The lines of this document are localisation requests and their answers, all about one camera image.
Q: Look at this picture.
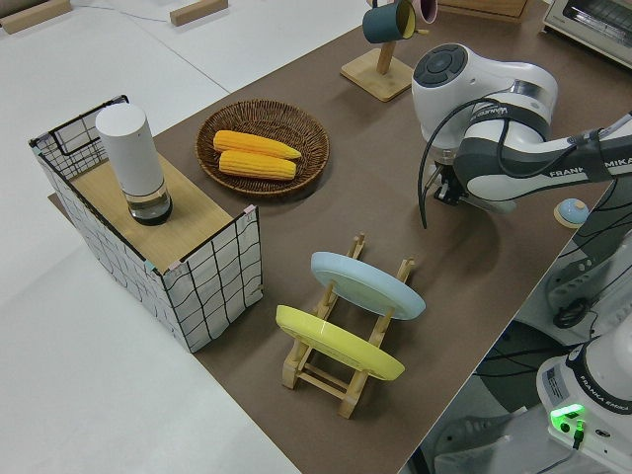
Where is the short wooden block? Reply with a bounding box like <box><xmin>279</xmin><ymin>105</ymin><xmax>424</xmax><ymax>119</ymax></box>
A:
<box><xmin>169</xmin><ymin>0</ymin><xmax>229</xmax><ymax>27</ymax></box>

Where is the thin gray cable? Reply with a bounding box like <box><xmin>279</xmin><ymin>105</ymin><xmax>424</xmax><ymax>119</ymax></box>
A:
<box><xmin>73</xmin><ymin>0</ymin><xmax>172</xmax><ymax>24</ymax></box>

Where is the wooden drawer cabinet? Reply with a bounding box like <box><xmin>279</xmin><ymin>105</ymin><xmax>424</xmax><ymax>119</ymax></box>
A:
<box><xmin>437</xmin><ymin>0</ymin><xmax>529</xmax><ymax>25</ymax></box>

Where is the gray stand foot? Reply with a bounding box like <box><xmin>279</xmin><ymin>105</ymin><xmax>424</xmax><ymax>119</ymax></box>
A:
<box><xmin>423</xmin><ymin>412</ymin><xmax>515</xmax><ymax>474</ymax></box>

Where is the brown table mat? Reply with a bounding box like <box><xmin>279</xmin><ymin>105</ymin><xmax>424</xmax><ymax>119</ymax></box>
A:
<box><xmin>46</xmin><ymin>0</ymin><xmax>632</xmax><ymax>474</ymax></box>

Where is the black looped cable with plug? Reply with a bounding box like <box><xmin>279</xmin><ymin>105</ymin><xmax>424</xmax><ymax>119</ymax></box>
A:
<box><xmin>551</xmin><ymin>197</ymin><xmax>632</xmax><ymax>331</ymax></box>

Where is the wooden mug tree stand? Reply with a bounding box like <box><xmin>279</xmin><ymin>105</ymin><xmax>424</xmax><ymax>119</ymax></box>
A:
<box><xmin>340</xmin><ymin>0</ymin><xmax>430</xmax><ymax>104</ymax></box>

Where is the white cylindrical dispenser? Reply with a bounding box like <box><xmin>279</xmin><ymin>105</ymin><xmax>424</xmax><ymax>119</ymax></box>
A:
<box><xmin>95</xmin><ymin>103</ymin><xmax>174</xmax><ymax>227</ymax></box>

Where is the grid-patterned box with wooden board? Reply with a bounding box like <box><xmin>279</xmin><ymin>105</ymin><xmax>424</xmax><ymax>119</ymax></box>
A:
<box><xmin>28</xmin><ymin>94</ymin><xmax>263</xmax><ymax>355</ymax></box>

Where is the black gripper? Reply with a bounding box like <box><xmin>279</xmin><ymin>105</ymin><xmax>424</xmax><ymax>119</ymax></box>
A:
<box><xmin>433</xmin><ymin>164</ymin><xmax>471</xmax><ymax>206</ymax></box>

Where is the dark teal mug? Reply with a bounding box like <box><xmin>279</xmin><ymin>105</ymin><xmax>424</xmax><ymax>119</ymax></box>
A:
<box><xmin>361</xmin><ymin>0</ymin><xmax>419</xmax><ymax>44</ymax></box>

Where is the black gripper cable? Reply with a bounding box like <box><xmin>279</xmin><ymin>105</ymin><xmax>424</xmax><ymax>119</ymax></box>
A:
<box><xmin>417</xmin><ymin>93</ymin><xmax>632</xmax><ymax>230</ymax></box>

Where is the brown wicker basket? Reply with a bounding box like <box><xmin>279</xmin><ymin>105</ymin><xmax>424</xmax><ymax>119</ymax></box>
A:
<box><xmin>196</xmin><ymin>99</ymin><xmax>331</xmax><ymax>198</ymax></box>

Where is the yellow plate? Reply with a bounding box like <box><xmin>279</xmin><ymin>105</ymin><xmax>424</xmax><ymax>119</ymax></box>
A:
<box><xmin>275</xmin><ymin>304</ymin><xmax>407</xmax><ymax>382</ymax></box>

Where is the pink mug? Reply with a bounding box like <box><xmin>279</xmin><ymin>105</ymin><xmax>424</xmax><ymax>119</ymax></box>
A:
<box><xmin>412</xmin><ymin>0</ymin><xmax>439</xmax><ymax>25</ymax></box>

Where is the blue service bell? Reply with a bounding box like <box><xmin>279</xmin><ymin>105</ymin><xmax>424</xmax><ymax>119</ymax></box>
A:
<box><xmin>553</xmin><ymin>197</ymin><xmax>589</xmax><ymax>229</ymax></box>

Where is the long wooden block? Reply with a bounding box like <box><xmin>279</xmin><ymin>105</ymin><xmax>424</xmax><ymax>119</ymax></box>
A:
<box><xmin>0</xmin><ymin>0</ymin><xmax>72</xmax><ymax>35</ymax></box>

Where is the light blue plate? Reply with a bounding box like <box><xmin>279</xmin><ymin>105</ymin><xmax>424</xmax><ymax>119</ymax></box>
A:
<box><xmin>309</xmin><ymin>251</ymin><xmax>427</xmax><ymax>322</ymax></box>

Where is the white toaster oven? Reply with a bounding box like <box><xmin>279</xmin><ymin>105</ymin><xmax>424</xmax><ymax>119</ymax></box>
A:
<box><xmin>540</xmin><ymin>0</ymin><xmax>632</xmax><ymax>75</ymax></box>

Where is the wooden plate rack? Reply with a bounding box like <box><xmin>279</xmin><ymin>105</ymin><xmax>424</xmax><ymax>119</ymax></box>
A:
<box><xmin>280</xmin><ymin>230</ymin><xmax>418</xmax><ymax>420</ymax></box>

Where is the yellow corn cob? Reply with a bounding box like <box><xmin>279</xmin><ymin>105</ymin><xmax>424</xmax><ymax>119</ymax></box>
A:
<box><xmin>217</xmin><ymin>149</ymin><xmax>298</xmax><ymax>181</ymax></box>
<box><xmin>212</xmin><ymin>128</ymin><xmax>303</xmax><ymax>161</ymax></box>

